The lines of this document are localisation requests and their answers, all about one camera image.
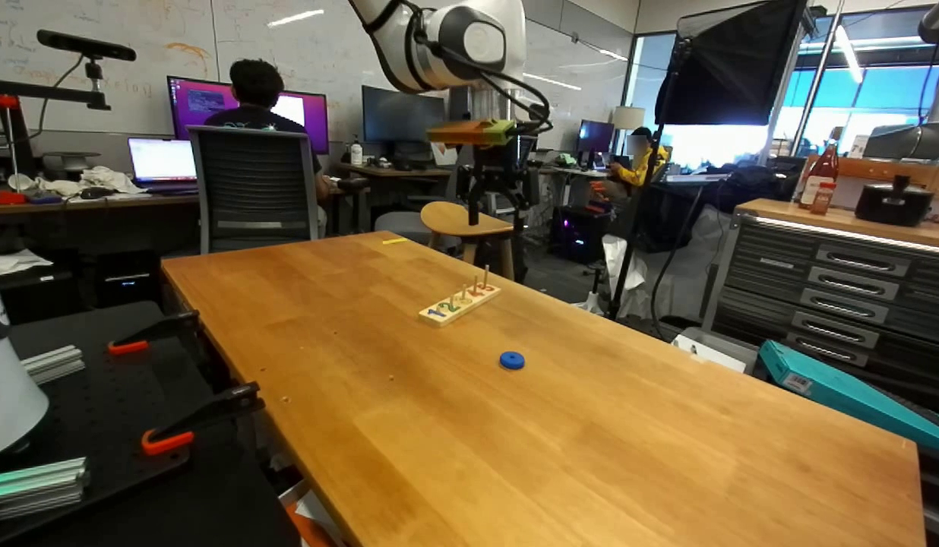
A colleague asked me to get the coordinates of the white box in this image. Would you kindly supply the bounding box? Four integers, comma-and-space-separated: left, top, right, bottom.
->
671, 327, 760, 377

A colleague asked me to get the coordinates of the round wooden stool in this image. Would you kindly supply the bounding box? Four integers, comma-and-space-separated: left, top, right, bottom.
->
416, 198, 519, 283

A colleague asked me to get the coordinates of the person in yellow jacket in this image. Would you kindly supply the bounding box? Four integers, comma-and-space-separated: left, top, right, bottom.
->
609, 125, 675, 193

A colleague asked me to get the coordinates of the black pot device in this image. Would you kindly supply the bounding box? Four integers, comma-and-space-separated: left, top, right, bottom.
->
853, 173, 937, 229

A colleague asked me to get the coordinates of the red white bottle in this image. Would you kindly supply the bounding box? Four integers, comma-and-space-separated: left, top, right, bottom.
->
796, 140, 843, 214

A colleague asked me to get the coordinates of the black camera on boom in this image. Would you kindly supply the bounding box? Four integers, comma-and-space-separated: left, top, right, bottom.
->
33, 26, 141, 111

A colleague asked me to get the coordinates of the teal case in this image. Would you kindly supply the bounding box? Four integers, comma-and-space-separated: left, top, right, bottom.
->
757, 336, 939, 463

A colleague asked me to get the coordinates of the grey office chair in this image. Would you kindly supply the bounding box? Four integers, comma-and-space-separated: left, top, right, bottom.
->
188, 125, 322, 254

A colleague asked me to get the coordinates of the black orange clamp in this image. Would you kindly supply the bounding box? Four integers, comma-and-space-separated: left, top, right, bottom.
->
138, 380, 264, 463
104, 309, 205, 362

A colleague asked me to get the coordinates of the purple screen monitor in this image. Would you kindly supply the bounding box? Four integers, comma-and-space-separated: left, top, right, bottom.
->
165, 74, 243, 144

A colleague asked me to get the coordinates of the wooden number puzzle board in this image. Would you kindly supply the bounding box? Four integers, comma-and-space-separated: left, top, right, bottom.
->
416, 278, 505, 327

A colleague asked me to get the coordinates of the dark computer monitor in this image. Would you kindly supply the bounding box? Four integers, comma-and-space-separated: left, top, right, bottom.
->
358, 82, 451, 152

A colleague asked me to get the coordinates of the open laptop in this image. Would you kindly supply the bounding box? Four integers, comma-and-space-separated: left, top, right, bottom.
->
124, 134, 200, 193

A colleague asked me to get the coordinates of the white screen monitor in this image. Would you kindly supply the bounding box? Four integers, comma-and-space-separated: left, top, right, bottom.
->
270, 87, 335, 158

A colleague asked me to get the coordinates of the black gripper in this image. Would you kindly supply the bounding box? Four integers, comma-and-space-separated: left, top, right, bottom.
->
461, 119, 538, 198

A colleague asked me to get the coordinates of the black softbox light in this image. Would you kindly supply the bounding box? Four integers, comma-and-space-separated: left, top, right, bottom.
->
652, 0, 812, 127

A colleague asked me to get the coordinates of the black side table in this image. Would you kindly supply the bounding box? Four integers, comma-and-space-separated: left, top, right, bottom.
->
0, 298, 302, 547

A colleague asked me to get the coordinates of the grey drawer cabinet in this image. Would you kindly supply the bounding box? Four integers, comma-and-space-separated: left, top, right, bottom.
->
702, 193, 939, 406

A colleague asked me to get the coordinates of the person in dark shirt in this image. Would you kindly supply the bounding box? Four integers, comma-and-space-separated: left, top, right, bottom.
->
205, 58, 306, 134

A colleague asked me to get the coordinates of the aluminium extrusion bar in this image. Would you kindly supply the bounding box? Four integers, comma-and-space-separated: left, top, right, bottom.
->
15, 343, 88, 388
0, 454, 92, 525

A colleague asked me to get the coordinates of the white lamp shade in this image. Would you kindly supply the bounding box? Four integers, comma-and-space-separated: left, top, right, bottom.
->
0, 270, 52, 466

